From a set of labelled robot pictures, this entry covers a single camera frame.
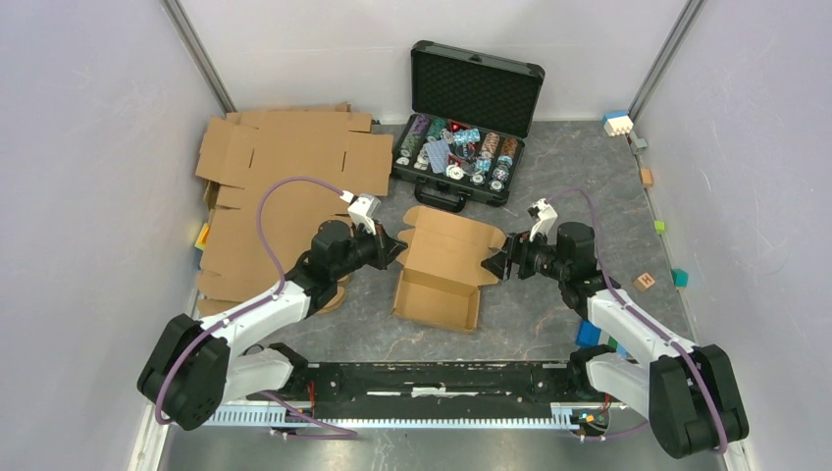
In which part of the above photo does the black poker chip case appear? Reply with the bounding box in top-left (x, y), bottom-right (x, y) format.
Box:
top-left (391, 40), bottom-right (546, 213)

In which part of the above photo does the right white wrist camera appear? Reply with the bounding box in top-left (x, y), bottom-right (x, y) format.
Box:
top-left (527, 198), bottom-right (558, 241)

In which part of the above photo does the blue block near base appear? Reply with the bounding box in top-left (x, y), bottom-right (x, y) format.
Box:
top-left (575, 320), bottom-right (604, 348)

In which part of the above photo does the teal small block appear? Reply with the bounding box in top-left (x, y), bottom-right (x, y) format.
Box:
top-left (671, 268), bottom-right (689, 289)

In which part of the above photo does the orange small block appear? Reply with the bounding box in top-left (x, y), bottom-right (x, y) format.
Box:
top-left (640, 169), bottom-right (653, 188)

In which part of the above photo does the blue white toy block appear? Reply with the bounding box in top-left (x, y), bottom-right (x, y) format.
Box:
top-left (601, 110), bottom-right (634, 136)

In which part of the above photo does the yellow orange block at left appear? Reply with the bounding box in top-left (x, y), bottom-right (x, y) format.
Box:
top-left (193, 223), bottom-right (210, 250)

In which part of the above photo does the purple cable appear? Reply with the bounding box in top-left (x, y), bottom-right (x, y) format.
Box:
top-left (546, 188), bottom-right (729, 455)
top-left (153, 177), bottom-right (360, 441)

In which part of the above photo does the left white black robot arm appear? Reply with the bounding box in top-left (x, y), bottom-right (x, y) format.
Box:
top-left (137, 220), bottom-right (407, 431)

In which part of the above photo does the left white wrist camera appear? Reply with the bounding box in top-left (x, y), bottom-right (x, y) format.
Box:
top-left (339, 190), bottom-right (381, 236)

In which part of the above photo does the brown cardboard box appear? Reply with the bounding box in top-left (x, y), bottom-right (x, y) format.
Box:
top-left (392, 206), bottom-right (505, 334)

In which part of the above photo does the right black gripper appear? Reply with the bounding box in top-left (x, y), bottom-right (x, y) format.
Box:
top-left (481, 225), bottom-right (569, 282)

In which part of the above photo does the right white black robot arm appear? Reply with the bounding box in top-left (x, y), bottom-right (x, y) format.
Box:
top-left (481, 222), bottom-right (751, 458)

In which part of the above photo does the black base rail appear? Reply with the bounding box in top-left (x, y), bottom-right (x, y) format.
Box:
top-left (278, 360), bottom-right (605, 420)

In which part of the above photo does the wooden letter H block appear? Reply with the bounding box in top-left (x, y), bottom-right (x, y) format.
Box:
top-left (633, 273), bottom-right (656, 292)

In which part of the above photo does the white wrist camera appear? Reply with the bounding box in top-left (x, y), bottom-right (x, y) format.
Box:
top-left (339, 190), bottom-right (381, 236)
top-left (527, 198), bottom-right (558, 241)

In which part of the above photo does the grey small block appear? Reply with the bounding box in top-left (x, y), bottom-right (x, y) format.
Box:
top-left (628, 137), bottom-right (649, 155)

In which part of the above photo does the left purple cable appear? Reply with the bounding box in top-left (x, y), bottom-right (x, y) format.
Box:
top-left (153, 177), bottom-right (360, 441)

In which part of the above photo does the stack of cardboard blanks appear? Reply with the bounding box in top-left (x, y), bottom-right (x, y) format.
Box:
top-left (195, 104), bottom-right (394, 316)

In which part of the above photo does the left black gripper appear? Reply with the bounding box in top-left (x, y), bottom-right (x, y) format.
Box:
top-left (332, 217), bottom-right (408, 281)

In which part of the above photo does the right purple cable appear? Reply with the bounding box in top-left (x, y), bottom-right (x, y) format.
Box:
top-left (546, 188), bottom-right (729, 455)

